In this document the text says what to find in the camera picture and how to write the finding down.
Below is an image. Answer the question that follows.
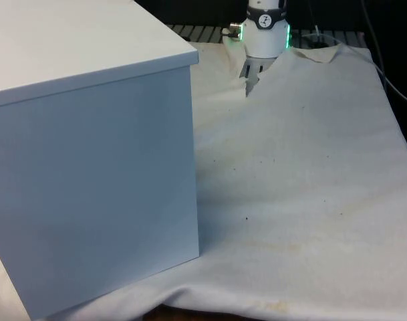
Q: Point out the grey cable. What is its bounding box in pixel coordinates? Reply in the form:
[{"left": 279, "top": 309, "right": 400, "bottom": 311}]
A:
[{"left": 360, "top": 0, "right": 407, "bottom": 106}]

